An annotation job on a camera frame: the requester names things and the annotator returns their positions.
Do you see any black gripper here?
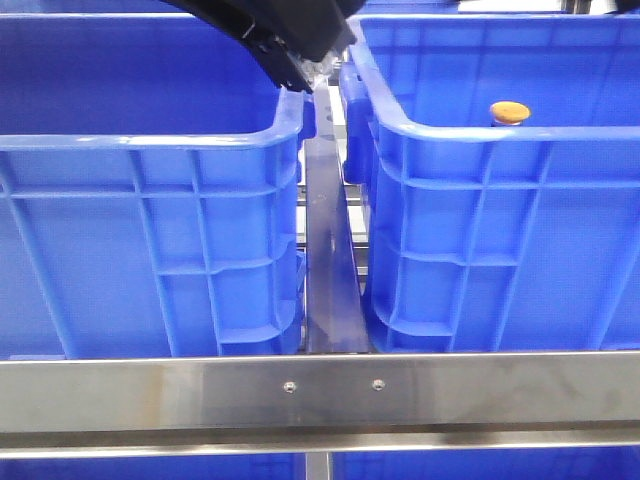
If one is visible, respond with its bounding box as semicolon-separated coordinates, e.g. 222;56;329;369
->
171;0;365;93

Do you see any yellow push button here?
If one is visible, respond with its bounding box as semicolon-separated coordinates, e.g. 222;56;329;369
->
489;100;531;126

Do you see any blue plastic crate left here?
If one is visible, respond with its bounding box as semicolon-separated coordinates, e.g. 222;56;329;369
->
1;13;315;360

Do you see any blue plastic crate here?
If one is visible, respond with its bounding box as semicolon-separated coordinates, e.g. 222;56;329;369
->
1;13;315;360
340;14;639;353

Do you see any blue plastic crate right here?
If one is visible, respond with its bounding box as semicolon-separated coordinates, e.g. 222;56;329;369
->
340;14;639;353

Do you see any steel shelf divider bar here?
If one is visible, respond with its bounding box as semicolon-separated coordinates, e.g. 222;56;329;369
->
305;83;369;354

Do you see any blue crate lower shelf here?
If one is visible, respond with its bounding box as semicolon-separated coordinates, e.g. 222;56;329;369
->
1;446;639;479

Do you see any steel shelf front rail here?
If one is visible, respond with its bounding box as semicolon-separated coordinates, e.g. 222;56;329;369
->
1;351;639;459

